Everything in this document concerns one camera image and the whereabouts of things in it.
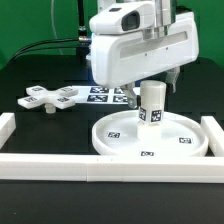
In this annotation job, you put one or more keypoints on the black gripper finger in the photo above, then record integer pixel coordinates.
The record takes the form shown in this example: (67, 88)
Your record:
(128, 90)
(171, 79)

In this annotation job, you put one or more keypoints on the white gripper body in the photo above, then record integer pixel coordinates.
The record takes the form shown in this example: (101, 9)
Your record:
(135, 40)

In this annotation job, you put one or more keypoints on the white round table top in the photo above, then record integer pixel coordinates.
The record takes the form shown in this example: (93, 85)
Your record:
(123, 133)

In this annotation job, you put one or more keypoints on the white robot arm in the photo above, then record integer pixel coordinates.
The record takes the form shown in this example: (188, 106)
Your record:
(136, 39)

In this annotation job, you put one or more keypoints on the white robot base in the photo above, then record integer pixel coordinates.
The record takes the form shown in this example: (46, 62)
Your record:
(93, 8)

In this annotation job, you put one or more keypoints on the white marker sheet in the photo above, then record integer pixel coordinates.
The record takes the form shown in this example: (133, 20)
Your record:
(99, 95)

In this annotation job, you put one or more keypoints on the black vertical pole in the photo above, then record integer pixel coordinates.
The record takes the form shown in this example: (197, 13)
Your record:
(82, 32)

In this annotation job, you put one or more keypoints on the white cross-shaped table base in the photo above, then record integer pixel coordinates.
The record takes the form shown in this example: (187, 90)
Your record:
(61, 98)

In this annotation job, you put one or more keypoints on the white U-shaped fence frame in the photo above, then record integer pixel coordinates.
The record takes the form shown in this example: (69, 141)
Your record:
(61, 167)

